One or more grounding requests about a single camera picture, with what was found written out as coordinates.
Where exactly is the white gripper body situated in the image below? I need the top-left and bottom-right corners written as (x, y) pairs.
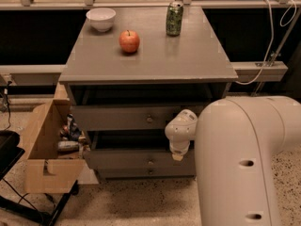
top-left (165, 109), bottom-right (198, 156)

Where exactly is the grey drawer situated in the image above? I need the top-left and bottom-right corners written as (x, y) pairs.
top-left (84, 129), bottom-right (194, 170)
top-left (98, 167), bottom-right (196, 178)
top-left (71, 104), bottom-right (206, 131)

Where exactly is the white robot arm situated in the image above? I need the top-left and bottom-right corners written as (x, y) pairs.
top-left (165, 96), bottom-right (301, 226)

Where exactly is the grey top drawer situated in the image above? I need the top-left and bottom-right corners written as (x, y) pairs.
top-left (71, 104), bottom-right (206, 131)

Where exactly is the grey bottom drawer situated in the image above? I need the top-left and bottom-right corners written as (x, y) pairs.
top-left (98, 167), bottom-right (196, 178)

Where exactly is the grey drawer cabinet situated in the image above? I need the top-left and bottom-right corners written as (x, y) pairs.
top-left (58, 5), bottom-right (239, 181)

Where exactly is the red apple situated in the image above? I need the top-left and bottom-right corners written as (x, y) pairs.
top-left (119, 30), bottom-right (140, 54)

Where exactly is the dark bottle in box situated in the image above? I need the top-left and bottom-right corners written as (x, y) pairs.
top-left (67, 114), bottom-right (82, 141)

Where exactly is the green soda can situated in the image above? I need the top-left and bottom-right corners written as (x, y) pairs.
top-left (166, 1), bottom-right (183, 36)

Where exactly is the silver can in box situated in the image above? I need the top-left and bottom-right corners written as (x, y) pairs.
top-left (57, 141), bottom-right (79, 152)

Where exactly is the cardboard box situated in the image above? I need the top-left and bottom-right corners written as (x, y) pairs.
top-left (21, 99), bottom-right (86, 193)

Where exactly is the white ceramic bowl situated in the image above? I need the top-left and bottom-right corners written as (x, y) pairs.
top-left (86, 8), bottom-right (116, 32)

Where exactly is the black cable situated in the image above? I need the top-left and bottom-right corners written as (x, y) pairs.
top-left (2, 80), bottom-right (13, 132)

